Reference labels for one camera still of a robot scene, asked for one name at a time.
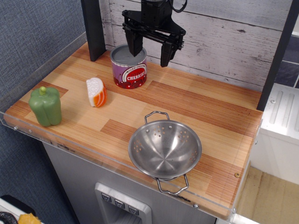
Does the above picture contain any dark grey post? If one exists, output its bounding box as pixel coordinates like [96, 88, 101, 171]
[256, 0, 299, 111]
[81, 0, 106, 62]

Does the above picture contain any orange white apple slice toy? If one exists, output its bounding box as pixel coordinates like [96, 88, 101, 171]
[86, 77, 107, 107]

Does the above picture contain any yellow orange object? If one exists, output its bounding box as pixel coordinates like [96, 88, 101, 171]
[18, 213, 42, 224]

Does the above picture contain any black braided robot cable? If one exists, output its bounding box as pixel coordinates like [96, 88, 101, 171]
[171, 0, 188, 13]

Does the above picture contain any dark grey right post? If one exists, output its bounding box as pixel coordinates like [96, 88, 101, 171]
[256, 0, 299, 111]

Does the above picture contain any white toy sink unit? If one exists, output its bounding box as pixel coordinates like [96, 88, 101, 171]
[249, 84, 299, 184]

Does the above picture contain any green toy bell pepper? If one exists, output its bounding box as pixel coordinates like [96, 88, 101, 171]
[28, 86, 62, 127]

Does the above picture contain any dark grey left post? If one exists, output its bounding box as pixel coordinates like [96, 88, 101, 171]
[81, 0, 106, 62]

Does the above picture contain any grey toy fridge cabinet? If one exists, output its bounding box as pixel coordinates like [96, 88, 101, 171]
[44, 144, 216, 224]

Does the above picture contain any stainless steel colander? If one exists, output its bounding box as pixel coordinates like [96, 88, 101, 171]
[128, 117, 202, 196]

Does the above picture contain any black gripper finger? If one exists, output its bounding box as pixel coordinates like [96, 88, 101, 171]
[125, 27, 143, 57]
[160, 39, 178, 67]

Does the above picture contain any purple red cherries can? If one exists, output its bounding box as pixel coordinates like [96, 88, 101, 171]
[110, 44, 147, 89]

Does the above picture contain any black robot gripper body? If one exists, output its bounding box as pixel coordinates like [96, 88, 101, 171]
[122, 0, 186, 49]

